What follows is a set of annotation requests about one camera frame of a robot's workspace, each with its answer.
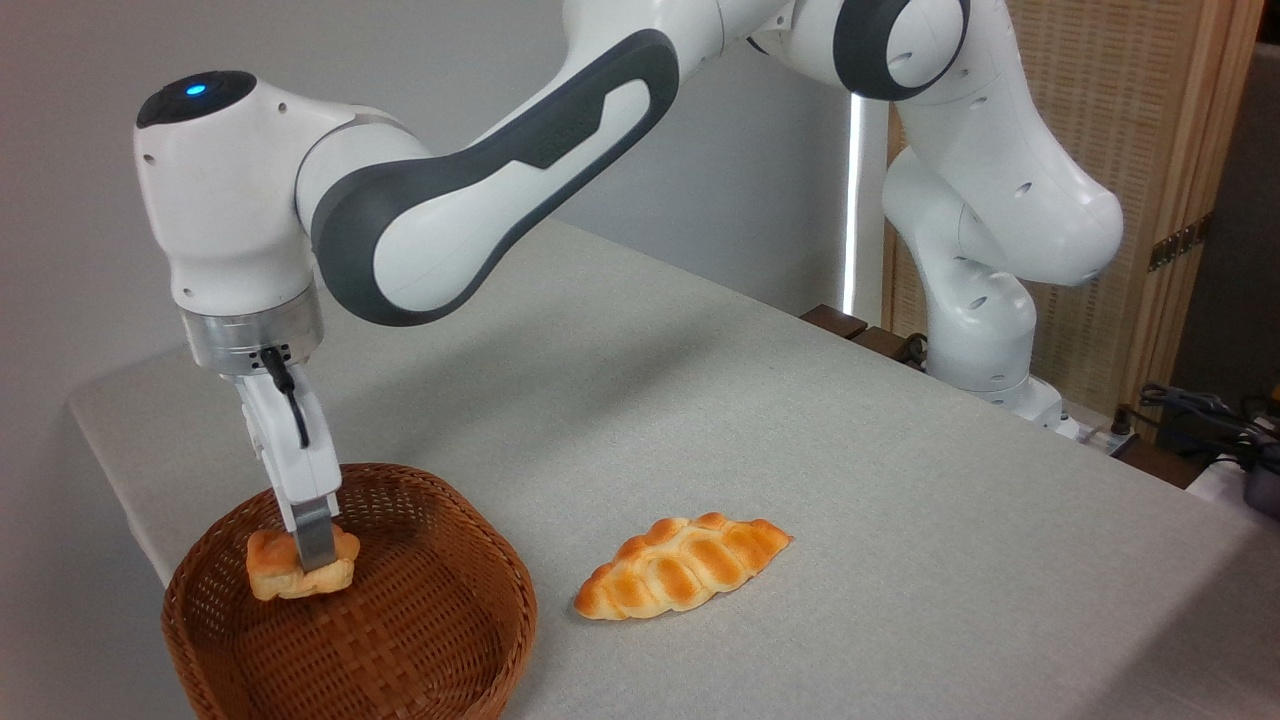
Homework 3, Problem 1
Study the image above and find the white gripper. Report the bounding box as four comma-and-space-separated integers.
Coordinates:
235, 366, 343, 574

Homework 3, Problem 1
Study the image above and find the round orange bread bun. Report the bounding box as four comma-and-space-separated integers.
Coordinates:
246, 525, 361, 601

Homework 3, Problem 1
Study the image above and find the brown wicker basket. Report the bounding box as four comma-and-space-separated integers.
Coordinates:
162, 463, 538, 720

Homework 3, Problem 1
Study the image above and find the long braided bread loaf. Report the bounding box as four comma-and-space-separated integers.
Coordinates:
573, 512, 793, 621

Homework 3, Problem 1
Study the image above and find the grey tablecloth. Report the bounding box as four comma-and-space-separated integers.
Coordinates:
68, 220, 1280, 720

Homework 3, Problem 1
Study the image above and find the white power strip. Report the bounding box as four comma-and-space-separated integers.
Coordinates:
1075, 420, 1141, 457

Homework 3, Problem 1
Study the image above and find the metal screen hinge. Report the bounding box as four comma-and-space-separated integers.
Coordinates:
1148, 213, 1213, 273

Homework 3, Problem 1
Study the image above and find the bamboo folding screen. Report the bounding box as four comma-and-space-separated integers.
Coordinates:
885, 0, 1266, 441

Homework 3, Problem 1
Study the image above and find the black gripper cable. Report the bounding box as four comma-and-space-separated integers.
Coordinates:
260, 345, 311, 449

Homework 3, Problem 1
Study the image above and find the black cable bundle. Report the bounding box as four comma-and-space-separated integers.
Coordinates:
1138, 385, 1280, 471

